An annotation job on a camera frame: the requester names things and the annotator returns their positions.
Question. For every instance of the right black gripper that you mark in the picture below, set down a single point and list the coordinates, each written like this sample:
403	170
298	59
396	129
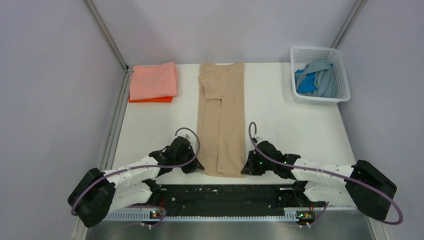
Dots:
250	168

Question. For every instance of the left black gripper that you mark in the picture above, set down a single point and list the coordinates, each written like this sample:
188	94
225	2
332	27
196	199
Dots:
195	166

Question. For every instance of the beige t shirt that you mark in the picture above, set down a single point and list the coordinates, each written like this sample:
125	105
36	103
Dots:
221	119

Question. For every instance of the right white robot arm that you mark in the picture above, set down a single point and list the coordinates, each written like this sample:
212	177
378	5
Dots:
360	185

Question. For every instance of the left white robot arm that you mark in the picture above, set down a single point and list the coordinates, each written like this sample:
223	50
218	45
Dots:
100	193

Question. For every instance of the folded orange t shirt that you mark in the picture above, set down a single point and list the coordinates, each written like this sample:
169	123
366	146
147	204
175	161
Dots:
164	99

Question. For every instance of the folded pink t shirt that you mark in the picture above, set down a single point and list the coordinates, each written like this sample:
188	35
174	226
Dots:
154	81

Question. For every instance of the bright blue t shirt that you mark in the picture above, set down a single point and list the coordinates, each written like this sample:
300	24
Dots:
307	85

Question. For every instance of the light blue t shirt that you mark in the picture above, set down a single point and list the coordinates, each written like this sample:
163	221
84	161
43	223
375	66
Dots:
325	79

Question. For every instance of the white plastic basket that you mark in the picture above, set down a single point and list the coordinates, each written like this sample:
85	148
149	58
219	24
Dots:
301	56

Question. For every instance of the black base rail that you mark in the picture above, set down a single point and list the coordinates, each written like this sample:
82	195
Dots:
229	200

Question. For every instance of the white slotted cable duct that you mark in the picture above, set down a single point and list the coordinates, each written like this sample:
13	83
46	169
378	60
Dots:
137	215

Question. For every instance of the left aluminium frame post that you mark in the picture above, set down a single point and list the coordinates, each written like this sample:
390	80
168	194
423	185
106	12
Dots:
91	7

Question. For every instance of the aluminium frame post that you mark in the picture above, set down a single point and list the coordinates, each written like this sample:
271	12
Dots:
350	19
91	7

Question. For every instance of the right aluminium frame post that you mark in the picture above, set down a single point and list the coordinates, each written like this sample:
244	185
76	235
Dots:
350	19

